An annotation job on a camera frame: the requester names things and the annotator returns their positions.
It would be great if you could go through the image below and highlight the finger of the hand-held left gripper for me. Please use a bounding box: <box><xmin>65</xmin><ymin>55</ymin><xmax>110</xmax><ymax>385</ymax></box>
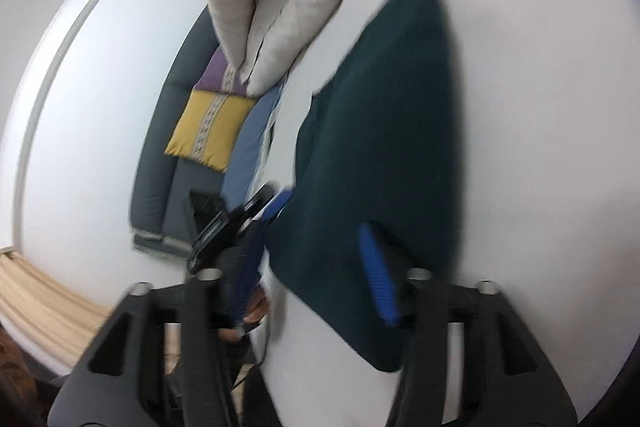
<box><xmin>186</xmin><ymin>183</ymin><xmax>276</xmax><ymax>274</ymax></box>
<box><xmin>242</xmin><ymin>188</ymin><xmax>295</xmax><ymax>228</ymax></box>

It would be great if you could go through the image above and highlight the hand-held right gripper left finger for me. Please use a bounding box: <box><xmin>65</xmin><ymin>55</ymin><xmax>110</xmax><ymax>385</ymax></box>
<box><xmin>47</xmin><ymin>219</ymin><xmax>268</xmax><ymax>427</ymax></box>

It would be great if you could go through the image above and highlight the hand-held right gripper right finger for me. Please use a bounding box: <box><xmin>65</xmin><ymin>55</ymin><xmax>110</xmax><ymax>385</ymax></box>
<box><xmin>359</xmin><ymin>221</ymin><xmax>583</xmax><ymax>427</ymax></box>

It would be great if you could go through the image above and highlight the dark green garment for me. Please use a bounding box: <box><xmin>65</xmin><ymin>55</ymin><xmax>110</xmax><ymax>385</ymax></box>
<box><xmin>265</xmin><ymin>0</ymin><xmax>463</xmax><ymax>374</ymax></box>

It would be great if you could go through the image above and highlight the blue cloth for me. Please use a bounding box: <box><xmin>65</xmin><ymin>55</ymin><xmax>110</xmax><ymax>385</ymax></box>
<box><xmin>220</xmin><ymin>82</ymin><xmax>288</xmax><ymax>212</ymax></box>

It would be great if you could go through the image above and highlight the dark grey sofa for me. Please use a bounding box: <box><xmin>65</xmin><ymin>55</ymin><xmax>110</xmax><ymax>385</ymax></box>
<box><xmin>130</xmin><ymin>4</ymin><xmax>236</xmax><ymax>258</ymax></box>

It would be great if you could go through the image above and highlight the yellow cushion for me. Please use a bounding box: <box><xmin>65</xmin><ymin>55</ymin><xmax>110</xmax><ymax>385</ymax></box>
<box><xmin>164</xmin><ymin>89</ymin><xmax>258</xmax><ymax>172</ymax></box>

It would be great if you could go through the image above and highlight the purple cushion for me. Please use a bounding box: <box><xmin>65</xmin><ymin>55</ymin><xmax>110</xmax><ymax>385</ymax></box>
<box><xmin>192</xmin><ymin>44</ymin><xmax>251</xmax><ymax>98</ymax></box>

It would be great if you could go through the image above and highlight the beige curtain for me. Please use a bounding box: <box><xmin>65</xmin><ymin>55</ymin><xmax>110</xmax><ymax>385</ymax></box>
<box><xmin>0</xmin><ymin>249</ymin><xmax>113</xmax><ymax>375</ymax></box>

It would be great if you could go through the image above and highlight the white bed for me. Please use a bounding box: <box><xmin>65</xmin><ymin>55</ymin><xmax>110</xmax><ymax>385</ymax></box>
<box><xmin>240</xmin><ymin>0</ymin><xmax>636</xmax><ymax>427</ymax></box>

